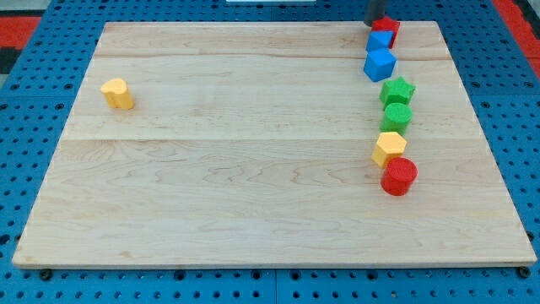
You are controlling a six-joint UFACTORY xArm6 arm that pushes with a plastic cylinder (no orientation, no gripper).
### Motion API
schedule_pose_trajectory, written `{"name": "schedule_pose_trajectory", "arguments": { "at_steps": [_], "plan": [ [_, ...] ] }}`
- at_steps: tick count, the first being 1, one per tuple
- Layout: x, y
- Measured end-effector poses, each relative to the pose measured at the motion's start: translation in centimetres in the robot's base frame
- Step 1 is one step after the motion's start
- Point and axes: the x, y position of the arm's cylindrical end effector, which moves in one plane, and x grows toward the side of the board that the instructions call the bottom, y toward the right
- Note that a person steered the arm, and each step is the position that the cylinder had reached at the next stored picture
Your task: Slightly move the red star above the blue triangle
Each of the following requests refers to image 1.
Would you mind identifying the red star block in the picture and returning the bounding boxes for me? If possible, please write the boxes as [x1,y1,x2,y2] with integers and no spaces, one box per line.
[371,16,401,48]

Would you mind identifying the green star block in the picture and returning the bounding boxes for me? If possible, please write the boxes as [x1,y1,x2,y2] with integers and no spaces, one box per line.
[379,77,416,108]

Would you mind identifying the blue triangle block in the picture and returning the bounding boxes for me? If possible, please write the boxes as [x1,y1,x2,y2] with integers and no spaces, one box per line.
[365,30,394,52]

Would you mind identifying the wooden board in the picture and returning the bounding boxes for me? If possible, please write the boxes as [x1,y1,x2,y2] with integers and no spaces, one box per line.
[13,21,537,269]

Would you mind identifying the yellow hexagon block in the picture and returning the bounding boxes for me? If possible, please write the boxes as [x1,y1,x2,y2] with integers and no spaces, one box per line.
[371,132,408,168]

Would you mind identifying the red cylinder block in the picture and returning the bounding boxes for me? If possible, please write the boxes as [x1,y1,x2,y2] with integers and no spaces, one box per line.
[381,157,419,196]

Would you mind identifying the green cylinder block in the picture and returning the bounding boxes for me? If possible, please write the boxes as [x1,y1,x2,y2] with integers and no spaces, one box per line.
[380,103,413,135]

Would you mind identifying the blue cube block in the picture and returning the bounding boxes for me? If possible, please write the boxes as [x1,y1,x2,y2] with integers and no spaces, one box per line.
[364,48,397,82]

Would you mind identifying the yellow heart block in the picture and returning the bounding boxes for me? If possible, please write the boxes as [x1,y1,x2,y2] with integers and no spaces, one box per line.
[100,78,134,110]

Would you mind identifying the dark cylindrical robot pusher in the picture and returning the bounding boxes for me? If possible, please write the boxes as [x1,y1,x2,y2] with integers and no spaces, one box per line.
[364,0,387,27]

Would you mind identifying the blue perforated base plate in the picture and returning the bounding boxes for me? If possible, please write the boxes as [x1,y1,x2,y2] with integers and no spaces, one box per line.
[1,0,539,303]

